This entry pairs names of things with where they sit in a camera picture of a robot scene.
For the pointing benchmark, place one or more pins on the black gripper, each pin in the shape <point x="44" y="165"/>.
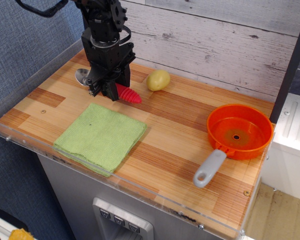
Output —
<point x="109" y="64"/>

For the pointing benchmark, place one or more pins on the red handled metal spoon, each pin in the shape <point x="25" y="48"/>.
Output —
<point x="124" y="92"/>

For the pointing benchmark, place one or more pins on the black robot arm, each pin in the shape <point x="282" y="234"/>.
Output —
<point x="106" y="20"/>

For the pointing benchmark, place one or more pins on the green cloth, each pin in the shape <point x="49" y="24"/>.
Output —
<point x="100" y="139"/>

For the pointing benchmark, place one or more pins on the yellow potato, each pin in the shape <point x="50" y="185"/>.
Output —
<point x="158" y="80"/>

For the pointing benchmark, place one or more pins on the clear acrylic guard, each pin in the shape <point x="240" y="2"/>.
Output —
<point x="155" y="180"/>

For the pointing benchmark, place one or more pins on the silver button panel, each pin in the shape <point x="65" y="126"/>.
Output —
<point x="120" y="221"/>

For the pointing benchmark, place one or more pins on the yellow object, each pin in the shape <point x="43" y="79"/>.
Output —
<point x="20" y="234"/>

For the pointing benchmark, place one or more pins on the white side cabinet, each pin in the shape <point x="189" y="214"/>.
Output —
<point x="281" y="169"/>

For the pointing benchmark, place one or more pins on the orange pan grey handle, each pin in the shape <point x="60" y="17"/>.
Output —
<point x="235" y="131"/>

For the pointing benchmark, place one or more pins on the dark right post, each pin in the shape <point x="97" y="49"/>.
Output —
<point x="286" y="83"/>

